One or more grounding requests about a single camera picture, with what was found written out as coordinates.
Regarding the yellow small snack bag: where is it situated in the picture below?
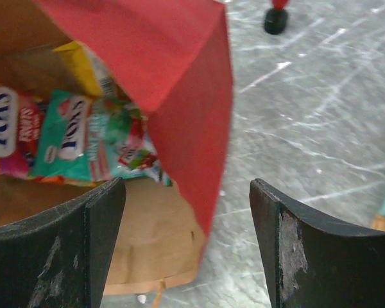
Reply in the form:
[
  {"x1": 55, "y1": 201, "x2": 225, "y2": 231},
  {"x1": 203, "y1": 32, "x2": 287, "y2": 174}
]
[{"x1": 53, "y1": 41, "x2": 117, "y2": 98}]

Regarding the red and black stamp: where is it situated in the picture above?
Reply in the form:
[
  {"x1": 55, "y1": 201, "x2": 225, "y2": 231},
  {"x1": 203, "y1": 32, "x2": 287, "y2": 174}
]
[{"x1": 264, "y1": 0, "x2": 289, "y2": 35}]

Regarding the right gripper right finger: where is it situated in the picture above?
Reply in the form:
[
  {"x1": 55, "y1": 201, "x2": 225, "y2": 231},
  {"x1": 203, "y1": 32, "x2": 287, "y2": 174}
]
[{"x1": 249, "y1": 179, "x2": 385, "y2": 307}]

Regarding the orange pink fox's candy bag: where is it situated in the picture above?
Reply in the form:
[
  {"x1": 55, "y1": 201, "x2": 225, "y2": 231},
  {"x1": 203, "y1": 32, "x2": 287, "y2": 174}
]
[{"x1": 0, "y1": 84, "x2": 98, "y2": 187}]

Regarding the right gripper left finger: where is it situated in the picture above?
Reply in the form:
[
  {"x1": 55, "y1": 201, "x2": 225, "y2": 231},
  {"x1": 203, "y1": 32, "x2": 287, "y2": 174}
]
[{"x1": 0, "y1": 177, "x2": 126, "y2": 307}]

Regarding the green white snack bag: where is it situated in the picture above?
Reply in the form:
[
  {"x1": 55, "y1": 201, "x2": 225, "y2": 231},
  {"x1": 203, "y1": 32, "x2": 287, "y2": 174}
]
[{"x1": 31, "y1": 90, "x2": 172, "y2": 186}]

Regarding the red paper bag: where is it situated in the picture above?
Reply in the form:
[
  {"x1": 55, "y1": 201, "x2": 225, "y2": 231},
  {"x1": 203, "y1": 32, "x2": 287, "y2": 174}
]
[{"x1": 0, "y1": 1, "x2": 233, "y2": 297}]

